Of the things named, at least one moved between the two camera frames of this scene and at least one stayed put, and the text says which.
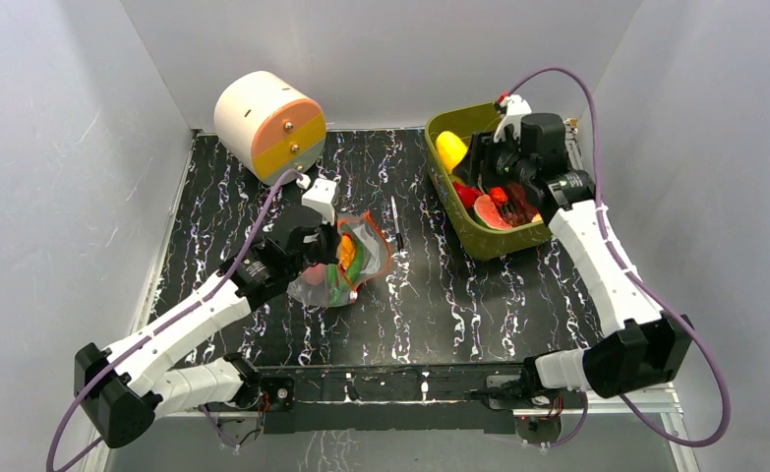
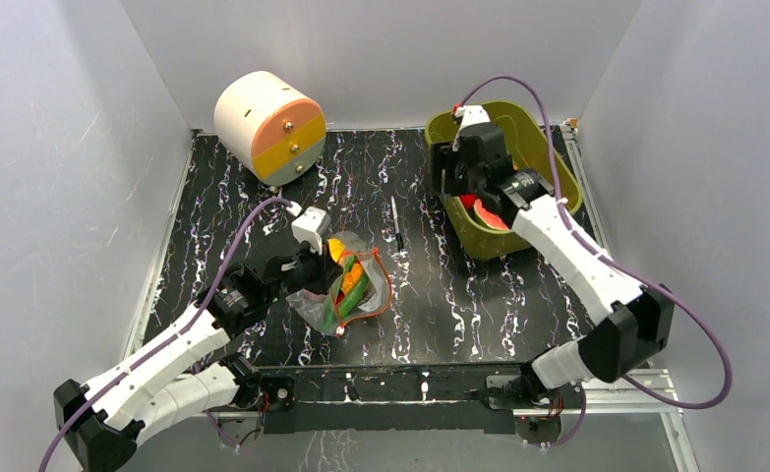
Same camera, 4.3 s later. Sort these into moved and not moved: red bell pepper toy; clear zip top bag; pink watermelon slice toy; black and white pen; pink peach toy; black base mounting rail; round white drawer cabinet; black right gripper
Moved: pink peach toy; clear zip top bag; black right gripper
Not moved: round white drawer cabinet; black and white pen; black base mounting rail; red bell pepper toy; pink watermelon slice toy
